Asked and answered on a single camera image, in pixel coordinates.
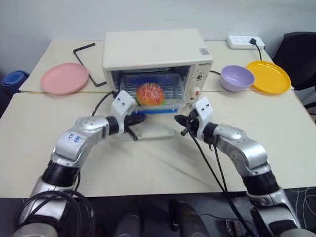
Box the toy hamburger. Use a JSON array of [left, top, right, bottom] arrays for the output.
[[135, 82, 166, 108]]

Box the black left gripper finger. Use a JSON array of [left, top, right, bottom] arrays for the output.
[[130, 113, 148, 124], [126, 125, 140, 142]]

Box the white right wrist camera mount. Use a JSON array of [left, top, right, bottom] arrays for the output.
[[192, 96, 215, 139]]

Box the black bent metal rod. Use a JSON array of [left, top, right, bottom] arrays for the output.
[[73, 42, 107, 88]]

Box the dark rounded robot leg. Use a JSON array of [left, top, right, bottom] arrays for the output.
[[169, 199, 206, 237], [118, 206, 142, 237]]

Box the yellow plate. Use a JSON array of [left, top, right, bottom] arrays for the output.
[[246, 60, 292, 95]]

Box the cream toaster oven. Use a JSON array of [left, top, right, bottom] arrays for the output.
[[102, 28, 214, 106]]

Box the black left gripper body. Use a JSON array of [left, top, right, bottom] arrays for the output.
[[123, 114, 138, 130]]

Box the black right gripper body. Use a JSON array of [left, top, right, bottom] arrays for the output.
[[186, 110, 201, 137]]

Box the blue round object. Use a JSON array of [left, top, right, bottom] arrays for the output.
[[1, 71, 31, 93]]

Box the glass oven door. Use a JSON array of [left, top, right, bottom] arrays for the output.
[[118, 108, 175, 143]]

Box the purple bowl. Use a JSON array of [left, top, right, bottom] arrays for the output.
[[220, 65, 255, 93]]

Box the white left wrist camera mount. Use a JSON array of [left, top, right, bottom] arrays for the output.
[[109, 89, 137, 135]]

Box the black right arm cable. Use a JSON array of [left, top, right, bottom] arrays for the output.
[[190, 132, 250, 237]]

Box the black chair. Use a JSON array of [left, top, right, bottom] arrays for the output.
[[272, 32, 316, 112]]

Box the black oven power cable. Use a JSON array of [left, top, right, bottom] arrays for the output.
[[209, 44, 263, 76]]

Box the white power strip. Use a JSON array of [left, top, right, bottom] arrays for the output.
[[225, 35, 266, 51]]

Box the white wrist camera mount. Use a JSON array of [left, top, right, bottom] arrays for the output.
[[109, 89, 137, 135], [192, 96, 215, 139]]

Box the pink plate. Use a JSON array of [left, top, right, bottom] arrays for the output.
[[40, 62, 90, 95]]

